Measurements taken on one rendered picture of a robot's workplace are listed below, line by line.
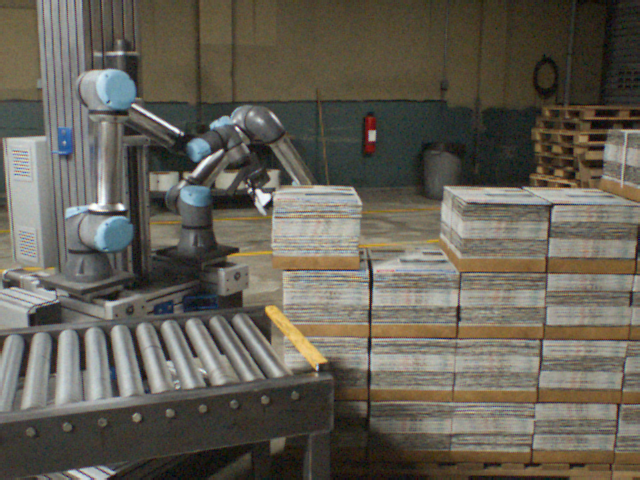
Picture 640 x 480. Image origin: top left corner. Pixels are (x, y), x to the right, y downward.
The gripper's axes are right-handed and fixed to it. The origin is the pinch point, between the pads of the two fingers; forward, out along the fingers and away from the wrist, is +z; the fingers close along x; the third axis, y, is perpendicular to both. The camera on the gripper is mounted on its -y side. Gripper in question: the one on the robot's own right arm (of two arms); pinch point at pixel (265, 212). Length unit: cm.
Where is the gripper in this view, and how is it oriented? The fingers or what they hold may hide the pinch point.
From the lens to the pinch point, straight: 237.3
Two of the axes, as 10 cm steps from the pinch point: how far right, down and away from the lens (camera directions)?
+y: 8.7, -4.7, -1.2
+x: 0.2, -2.1, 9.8
